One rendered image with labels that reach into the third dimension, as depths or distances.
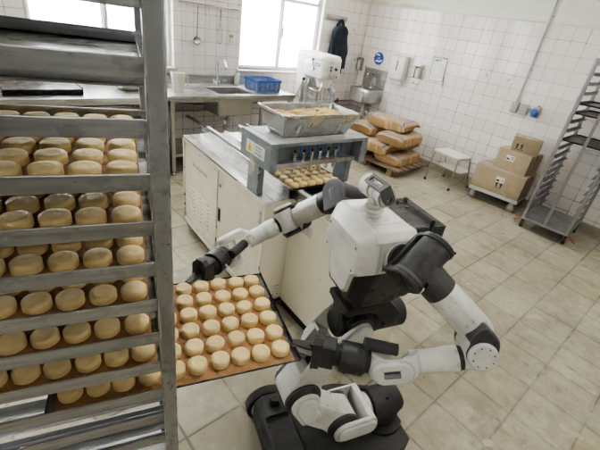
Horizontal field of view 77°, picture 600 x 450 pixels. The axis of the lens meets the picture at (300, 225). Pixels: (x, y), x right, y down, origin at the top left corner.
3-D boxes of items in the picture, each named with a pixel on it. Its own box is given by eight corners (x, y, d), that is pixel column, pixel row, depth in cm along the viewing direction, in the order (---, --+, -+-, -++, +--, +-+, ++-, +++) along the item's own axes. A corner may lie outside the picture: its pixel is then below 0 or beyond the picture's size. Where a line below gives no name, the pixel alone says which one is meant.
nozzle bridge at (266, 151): (237, 180, 235) (241, 126, 218) (327, 169, 275) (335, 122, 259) (265, 203, 212) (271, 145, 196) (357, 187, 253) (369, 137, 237)
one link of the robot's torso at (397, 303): (385, 309, 152) (395, 274, 144) (404, 332, 142) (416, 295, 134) (322, 321, 141) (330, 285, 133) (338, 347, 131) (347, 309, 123)
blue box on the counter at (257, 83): (257, 92, 474) (258, 80, 467) (243, 87, 491) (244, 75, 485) (280, 91, 499) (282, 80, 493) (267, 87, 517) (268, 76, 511)
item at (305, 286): (277, 305, 264) (293, 188, 221) (315, 292, 283) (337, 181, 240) (342, 379, 217) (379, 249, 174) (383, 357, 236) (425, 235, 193)
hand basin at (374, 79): (393, 129, 623) (411, 57, 571) (378, 129, 600) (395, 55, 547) (349, 112, 685) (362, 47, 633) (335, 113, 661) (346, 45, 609)
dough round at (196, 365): (185, 374, 95) (185, 369, 94) (190, 359, 100) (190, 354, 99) (204, 377, 96) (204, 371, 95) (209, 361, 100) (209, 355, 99)
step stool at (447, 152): (468, 187, 534) (479, 157, 512) (447, 191, 510) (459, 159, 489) (442, 175, 565) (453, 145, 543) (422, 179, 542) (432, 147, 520)
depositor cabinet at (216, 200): (183, 227, 339) (182, 135, 299) (253, 213, 379) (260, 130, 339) (254, 315, 253) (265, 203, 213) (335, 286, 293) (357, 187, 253)
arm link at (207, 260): (187, 285, 134) (207, 269, 144) (210, 295, 132) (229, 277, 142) (187, 255, 128) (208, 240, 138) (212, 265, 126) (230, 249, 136)
